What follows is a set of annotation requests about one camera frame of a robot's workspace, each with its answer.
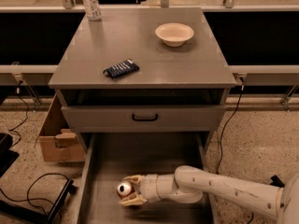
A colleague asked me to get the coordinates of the dark blue snack bag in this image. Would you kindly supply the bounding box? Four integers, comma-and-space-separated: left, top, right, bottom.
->
103, 59, 139, 79

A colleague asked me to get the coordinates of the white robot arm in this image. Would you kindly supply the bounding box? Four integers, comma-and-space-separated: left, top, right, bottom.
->
117, 165, 299, 224

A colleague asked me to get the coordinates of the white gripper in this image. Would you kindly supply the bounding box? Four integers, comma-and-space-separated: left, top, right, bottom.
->
120, 175, 160, 206

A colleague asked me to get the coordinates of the brown cardboard box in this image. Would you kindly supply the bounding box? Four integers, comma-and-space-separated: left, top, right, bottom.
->
38, 96, 85, 162

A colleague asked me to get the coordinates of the closed grey top drawer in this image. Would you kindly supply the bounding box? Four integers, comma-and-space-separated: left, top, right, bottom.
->
62, 105, 225, 133

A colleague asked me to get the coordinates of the white tall bottle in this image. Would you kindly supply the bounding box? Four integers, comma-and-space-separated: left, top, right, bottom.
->
82, 0, 101, 21

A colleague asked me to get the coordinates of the red coke can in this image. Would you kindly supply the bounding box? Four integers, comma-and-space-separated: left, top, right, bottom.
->
117, 180, 134, 199

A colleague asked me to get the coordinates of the black cable left wall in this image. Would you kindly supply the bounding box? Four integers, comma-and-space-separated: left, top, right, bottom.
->
7, 79, 30, 147

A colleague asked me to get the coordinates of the black stand base left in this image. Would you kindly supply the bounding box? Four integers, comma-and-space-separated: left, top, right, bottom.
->
0, 178, 76, 224

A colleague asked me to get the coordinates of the black drawer handle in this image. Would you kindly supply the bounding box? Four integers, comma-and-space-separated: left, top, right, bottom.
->
131, 114, 159, 122

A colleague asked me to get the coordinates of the open grey middle drawer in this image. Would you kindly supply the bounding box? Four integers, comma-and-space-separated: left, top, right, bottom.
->
75, 133, 220, 224

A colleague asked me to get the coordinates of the black cable left floor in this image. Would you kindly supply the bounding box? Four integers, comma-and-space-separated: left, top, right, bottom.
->
0, 172, 70, 217

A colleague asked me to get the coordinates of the black stand leg right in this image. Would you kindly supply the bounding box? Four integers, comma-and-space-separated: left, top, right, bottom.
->
270, 175, 285, 188

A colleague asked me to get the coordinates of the white paper bowl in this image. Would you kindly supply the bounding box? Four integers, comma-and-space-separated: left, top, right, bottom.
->
155, 23, 194, 47

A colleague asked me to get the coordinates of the black cable right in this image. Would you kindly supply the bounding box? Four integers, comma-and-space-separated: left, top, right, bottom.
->
216, 83, 245, 175

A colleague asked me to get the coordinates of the grey drawer cabinet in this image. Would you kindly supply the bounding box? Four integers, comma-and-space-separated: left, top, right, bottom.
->
50, 7, 235, 147

